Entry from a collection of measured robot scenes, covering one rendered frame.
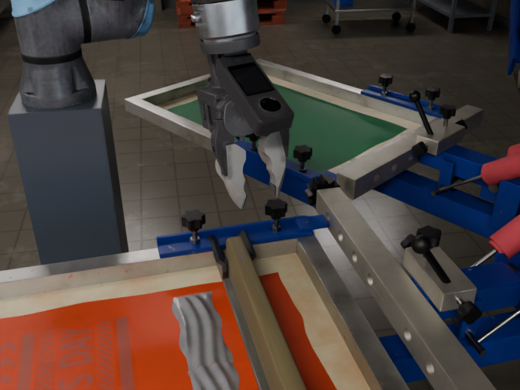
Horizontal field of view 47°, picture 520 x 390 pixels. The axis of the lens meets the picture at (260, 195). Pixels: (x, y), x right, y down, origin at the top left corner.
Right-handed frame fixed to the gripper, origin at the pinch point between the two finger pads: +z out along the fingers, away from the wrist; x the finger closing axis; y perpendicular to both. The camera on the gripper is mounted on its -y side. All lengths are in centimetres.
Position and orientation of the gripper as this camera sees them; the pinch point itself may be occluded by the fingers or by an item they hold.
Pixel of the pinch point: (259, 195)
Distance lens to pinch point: 76.6
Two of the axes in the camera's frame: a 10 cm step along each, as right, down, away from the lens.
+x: -8.8, 2.9, -3.8
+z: 1.3, 9.1, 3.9
